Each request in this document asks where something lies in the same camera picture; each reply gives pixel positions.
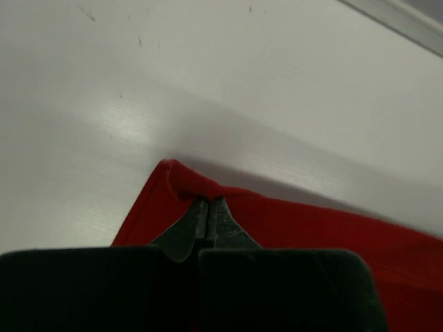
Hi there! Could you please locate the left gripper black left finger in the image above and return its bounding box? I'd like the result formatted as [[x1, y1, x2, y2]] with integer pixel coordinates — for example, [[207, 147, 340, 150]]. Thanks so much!
[[1, 199, 209, 331]]

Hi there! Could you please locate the red t-shirt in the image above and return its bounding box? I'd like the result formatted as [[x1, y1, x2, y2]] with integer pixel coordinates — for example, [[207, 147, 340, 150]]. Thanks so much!
[[113, 160, 442, 331]]

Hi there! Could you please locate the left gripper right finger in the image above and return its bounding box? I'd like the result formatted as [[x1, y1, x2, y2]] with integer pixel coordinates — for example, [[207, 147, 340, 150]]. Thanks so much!
[[198, 198, 388, 331]]

